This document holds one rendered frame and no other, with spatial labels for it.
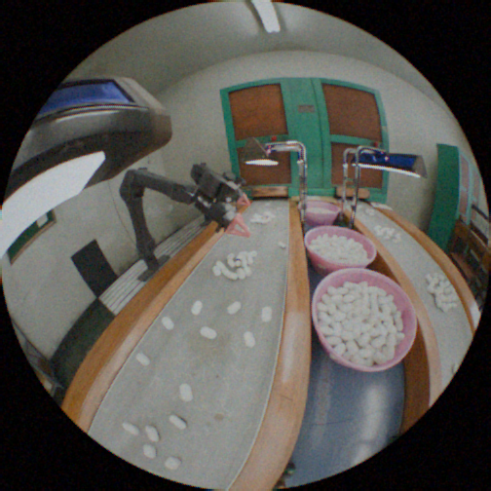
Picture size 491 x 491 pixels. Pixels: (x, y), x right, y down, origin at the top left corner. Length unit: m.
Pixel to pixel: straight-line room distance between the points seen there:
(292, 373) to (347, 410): 0.18
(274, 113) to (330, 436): 1.52
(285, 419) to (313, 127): 1.37
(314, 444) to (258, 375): 0.21
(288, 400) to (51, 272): 2.25
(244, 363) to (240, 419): 0.10
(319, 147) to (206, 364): 1.30
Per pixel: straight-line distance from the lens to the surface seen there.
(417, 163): 0.61
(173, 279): 0.46
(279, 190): 1.16
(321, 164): 1.23
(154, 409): 0.35
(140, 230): 0.66
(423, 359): 0.42
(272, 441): 0.26
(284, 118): 1.27
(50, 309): 2.35
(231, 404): 0.28
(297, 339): 0.28
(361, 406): 0.40
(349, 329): 0.34
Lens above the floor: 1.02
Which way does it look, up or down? 30 degrees down
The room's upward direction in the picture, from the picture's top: 9 degrees counter-clockwise
